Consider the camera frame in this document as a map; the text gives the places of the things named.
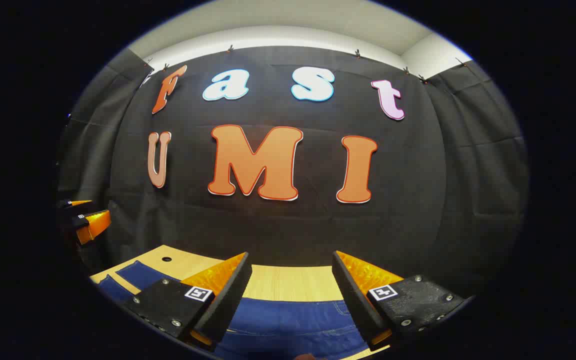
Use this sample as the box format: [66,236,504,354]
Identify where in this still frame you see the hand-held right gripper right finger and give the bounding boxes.
[331,250,470,352]

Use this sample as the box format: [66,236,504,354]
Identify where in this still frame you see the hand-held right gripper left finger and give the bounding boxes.
[122,251,254,352]

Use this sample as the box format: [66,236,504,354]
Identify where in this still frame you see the blue denim jeans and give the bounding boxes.
[97,260,371,360]

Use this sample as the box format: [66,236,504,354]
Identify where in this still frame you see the black backdrop cloth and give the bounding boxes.
[57,45,529,301]

